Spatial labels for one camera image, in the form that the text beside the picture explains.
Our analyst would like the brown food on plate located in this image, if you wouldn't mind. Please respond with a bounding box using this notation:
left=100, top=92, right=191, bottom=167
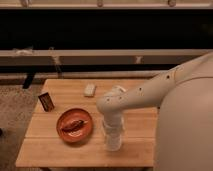
left=62, top=120, right=86, bottom=132

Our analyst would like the white eraser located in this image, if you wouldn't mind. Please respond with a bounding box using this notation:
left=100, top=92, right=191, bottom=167
left=84, top=84, right=96, bottom=97

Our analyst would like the wooden table board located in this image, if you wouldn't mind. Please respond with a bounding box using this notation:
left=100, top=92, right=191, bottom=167
left=16, top=79, right=157, bottom=168

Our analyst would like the small dark box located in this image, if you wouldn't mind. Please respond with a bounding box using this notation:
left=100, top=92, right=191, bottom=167
left=38, top=92, right=54, bottom=112

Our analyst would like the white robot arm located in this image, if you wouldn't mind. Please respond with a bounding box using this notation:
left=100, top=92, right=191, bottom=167
left=97, top=52, right=213, bottom=171

